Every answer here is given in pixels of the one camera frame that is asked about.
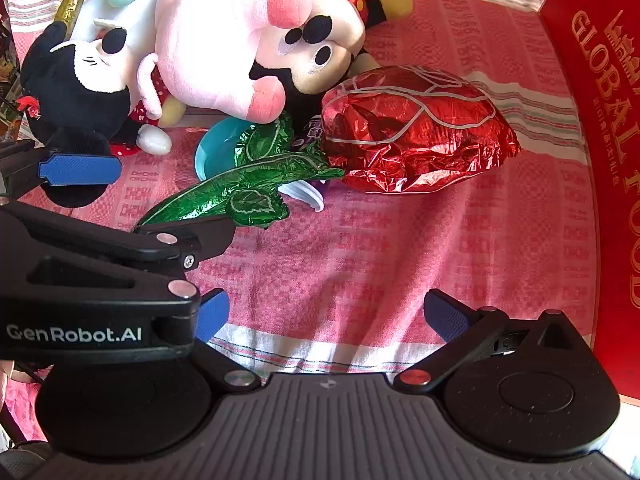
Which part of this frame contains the purple paper cup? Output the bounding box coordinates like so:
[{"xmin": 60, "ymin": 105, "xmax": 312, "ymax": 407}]
[{"xmin": 277, "ymin": 114, "xmax": 333, "ymax": 215}]

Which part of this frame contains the mouse plush with polka-dot dress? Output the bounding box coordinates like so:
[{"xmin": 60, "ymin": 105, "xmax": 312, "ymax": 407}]
[{"xmin": 19, "ymin": 21, "xmax": 187, "ymax": 209}]

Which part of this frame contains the red foil rose balloon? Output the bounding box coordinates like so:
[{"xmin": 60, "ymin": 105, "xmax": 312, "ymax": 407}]
[{"xmin": 137, "ymin": 64, "xmax": 522, "ymax": 231}]

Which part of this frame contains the red cardboard box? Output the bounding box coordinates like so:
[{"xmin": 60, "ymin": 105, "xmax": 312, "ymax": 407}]
[{"xmin": 537, "ymin": 0, "xmax": 640, "ymax": 396}]

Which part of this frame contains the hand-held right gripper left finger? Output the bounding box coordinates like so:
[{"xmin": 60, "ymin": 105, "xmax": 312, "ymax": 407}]
[{"xmin": 192, "ymin": 287, "xmax": 263, "ymax": 395}]

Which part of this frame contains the white unicorn plush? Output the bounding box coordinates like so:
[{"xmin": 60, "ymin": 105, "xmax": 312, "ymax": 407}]
[{"xmin": 65, "ymin": 0, "xmax": 171, "ymax": 61}]

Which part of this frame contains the bear plush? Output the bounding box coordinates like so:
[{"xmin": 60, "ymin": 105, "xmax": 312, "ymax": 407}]
[{"xmin": 137, "ymin": 0, "xmax": 316, "ymax": 123}]

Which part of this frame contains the mouse plush with red shorts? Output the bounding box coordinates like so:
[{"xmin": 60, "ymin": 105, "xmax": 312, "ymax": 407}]
[{"xmin": 249, "ymin": 0, "xmax": 415, "ymax": 128}]

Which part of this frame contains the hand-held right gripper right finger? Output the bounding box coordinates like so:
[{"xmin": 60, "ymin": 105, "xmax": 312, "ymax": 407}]
[{"xmin": 392, "ymin": 287, "xmax": 594, "ymax": 396}]

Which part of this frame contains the teal plastic bowl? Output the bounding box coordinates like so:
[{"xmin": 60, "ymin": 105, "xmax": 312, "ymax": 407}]
[{"xmin": 194, "ymin": 117, "xmax": 256, "ymax": 183}]

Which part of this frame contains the pink patterned blanket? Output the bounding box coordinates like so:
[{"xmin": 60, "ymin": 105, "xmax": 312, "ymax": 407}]
[{"xmin": 0, "ymin": 0, "xmax": 601, "ymax": 441}]

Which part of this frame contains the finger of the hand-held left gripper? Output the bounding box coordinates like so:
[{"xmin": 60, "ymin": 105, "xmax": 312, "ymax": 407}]
[
  {"xmin": 0, "ymin": 200, "xmax": 236, "ymax": 311},
  {"xmin": 0, "ymin": 141, "xmax": 123, "ymax": 201}
]

